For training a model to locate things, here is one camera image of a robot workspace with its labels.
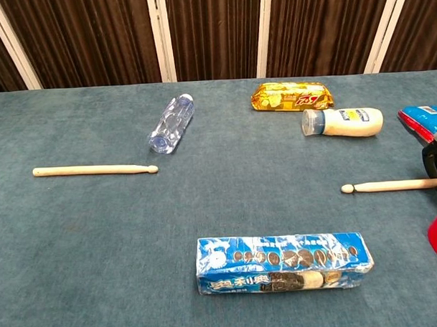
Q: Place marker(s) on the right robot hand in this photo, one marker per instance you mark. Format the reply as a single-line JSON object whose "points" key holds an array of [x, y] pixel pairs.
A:
{"points": [[434, 161]]}

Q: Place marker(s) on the blue cookie box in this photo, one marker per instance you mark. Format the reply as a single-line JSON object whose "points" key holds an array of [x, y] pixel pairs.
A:
{"points": [[279, 262]]}

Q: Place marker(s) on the clear plastic water bottle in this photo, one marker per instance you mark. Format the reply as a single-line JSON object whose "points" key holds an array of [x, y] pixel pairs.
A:
{"points": [[170, 125]]}

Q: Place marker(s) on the white partition post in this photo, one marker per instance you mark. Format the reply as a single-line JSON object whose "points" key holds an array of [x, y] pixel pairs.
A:
{"points": [[264, 32], [13, 45], [386, 25], [162, 40]]}

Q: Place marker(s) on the teal table cloth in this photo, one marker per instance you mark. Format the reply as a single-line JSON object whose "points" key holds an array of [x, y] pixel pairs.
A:
{"points": [[99, 246]]}

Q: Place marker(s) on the blue and red snack bag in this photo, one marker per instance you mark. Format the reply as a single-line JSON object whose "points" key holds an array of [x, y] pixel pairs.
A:
{"points": [[421, 120]]}

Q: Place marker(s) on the white bottle with clear cap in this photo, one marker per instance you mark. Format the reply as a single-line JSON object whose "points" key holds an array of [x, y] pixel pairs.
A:
{"points": [[346, 125]]}

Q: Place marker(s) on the golden snack packet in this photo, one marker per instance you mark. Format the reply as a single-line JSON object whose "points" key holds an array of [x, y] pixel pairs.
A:
{"points": [[291, 96]]}

